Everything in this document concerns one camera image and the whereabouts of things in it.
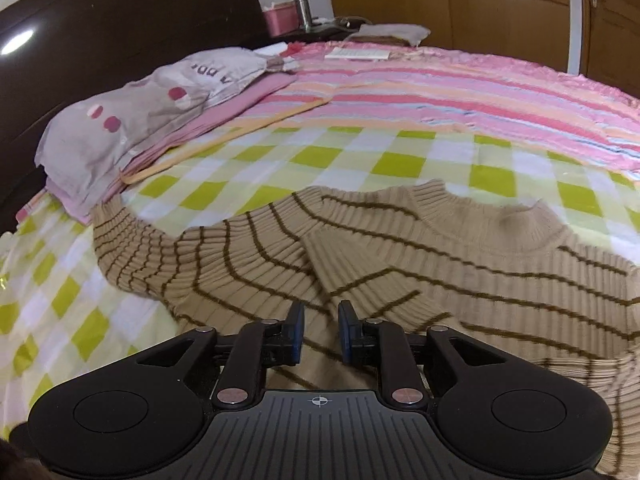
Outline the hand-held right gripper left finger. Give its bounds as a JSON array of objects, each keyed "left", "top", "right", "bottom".
[{"left": 134, "top": 301, "right": 306, "bottom": 409}]

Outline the pink striped blanket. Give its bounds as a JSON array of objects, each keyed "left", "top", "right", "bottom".
[{"left": 200, "top": 40, "right": 640, "bottom": 183}]

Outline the dark nightstand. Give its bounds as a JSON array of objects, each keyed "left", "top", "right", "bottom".
[{"left": 270, "top": 25, "right": 351, "bottom": 46}]

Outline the white book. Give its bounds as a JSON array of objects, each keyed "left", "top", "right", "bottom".
[{"left": 324, "top": 47, "right": 391, "bottom": 61}]

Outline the green checkered plastic sheet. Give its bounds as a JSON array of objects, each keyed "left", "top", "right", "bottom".
[{"left": 0, "top": 125, "right": 640, "bottom": 436}]

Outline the wooden wardrobe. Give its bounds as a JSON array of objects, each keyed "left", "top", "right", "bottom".
[{"left": 322, "top": 0, "right": 586, "bottom": 73}]

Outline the folded grey cloth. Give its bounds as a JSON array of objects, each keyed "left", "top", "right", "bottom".
[{"left": 345, "top": 23, "right": 431, "bottom": 48}]

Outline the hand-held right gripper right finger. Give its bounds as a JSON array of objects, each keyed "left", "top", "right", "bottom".
[{"left": 338, "top": 300, "right": 509, "bottom": 407}]

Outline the grey pillow with pink dots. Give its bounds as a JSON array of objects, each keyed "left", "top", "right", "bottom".
[{"left": 35, "top": 47, "right": 301, "bottom": 211}]

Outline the dark wooden headboard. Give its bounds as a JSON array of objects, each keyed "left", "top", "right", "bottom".
[{"left": 0, "top": 0, "right": 273, "bottom": 231}]

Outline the pink plastic box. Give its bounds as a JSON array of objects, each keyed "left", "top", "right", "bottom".
[{"left": 263, "top": 1, "right": 301, "bottom": 38}]

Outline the wooden door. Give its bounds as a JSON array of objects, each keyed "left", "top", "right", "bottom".
[{"left": 582, "top": 0, "right": 640, "bottom": 98}]

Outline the beige striped knit sweater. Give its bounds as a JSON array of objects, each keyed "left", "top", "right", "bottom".
[{"left": 91, "top": 180, "right": 640, "bottom": 476}]

